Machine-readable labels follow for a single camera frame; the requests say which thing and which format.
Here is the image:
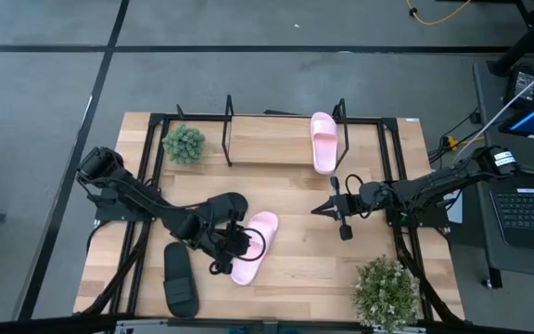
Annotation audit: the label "pink foam slide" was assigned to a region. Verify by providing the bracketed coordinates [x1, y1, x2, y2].
[229, 211, 280, 287]
[310, 111, 339, 176]

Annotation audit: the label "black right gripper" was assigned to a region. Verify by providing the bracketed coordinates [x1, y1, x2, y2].
[311, 175, 370, 241]

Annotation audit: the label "white cable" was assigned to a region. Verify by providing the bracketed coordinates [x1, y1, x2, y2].
[451, 55, 534, 164]

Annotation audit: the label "yellow cable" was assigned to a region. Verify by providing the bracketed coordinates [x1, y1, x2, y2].
[405, 0, 473, 27]

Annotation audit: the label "black foam slide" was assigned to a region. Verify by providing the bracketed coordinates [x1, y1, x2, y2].
[205, 191, 250, 233]
[162, 241, 200, 320]

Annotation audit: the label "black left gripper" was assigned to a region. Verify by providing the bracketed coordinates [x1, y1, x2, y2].
[209, 206, 257, 276]

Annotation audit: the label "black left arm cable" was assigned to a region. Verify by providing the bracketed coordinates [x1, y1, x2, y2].
[241, 225, 269, 263]

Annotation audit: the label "black metal table frame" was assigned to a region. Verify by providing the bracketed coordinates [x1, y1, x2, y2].
[74, 104, 465, 326]

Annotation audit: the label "black laptop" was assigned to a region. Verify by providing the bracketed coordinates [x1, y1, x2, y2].
[488, 186, 534, 255]

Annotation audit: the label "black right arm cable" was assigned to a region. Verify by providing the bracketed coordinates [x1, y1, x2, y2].
[344, 173, 366, 197]

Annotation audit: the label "small dark green plant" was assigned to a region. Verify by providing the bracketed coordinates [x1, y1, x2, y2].
[160, 122, 207, 165]

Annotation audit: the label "black stand base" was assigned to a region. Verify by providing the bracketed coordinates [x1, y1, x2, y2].
[486, 0, 534, 78]

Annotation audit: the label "bushy plant white flowers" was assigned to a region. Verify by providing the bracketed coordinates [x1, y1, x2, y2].
[350, 254, 425, 333]

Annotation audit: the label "wooden shelf black frame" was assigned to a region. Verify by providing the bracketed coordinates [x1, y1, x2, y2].
[221, 94, 351, 171]

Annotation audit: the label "silver mount bar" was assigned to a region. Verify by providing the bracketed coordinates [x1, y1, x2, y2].
[113, 318, 428, 334]

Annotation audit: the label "dark grey desk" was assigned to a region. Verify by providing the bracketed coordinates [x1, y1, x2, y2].
[472, 58, 534, 289]

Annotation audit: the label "black device white label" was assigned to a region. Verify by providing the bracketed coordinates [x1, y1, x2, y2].
[502, 63, 534, 109]

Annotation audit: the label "black crossbar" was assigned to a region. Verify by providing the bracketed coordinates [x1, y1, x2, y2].
[0, 313, 534, 334]

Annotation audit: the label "pale blue white box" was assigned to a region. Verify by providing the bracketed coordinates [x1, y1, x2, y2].
[445, 187, 465, 225]

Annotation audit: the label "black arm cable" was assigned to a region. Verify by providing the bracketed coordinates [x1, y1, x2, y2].
[241, 225, 269, 263]
[344, 173, 366, 197]

